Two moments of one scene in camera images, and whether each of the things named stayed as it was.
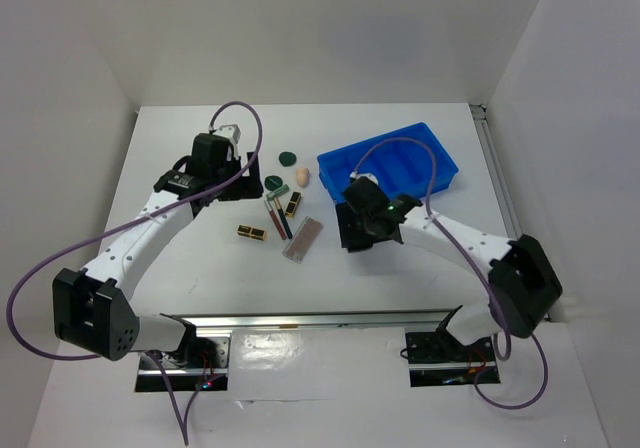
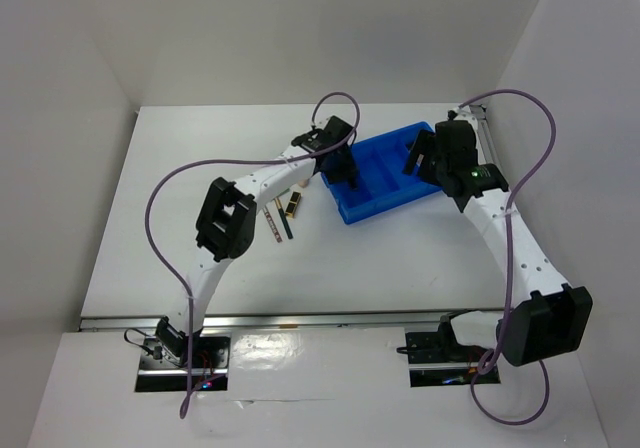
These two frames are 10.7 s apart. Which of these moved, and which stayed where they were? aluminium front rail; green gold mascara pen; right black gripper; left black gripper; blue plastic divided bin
Moved: right black gripper; left black gripper
Stayed: green gold mascara pen; blue plastic divided bin; aluminium front rail
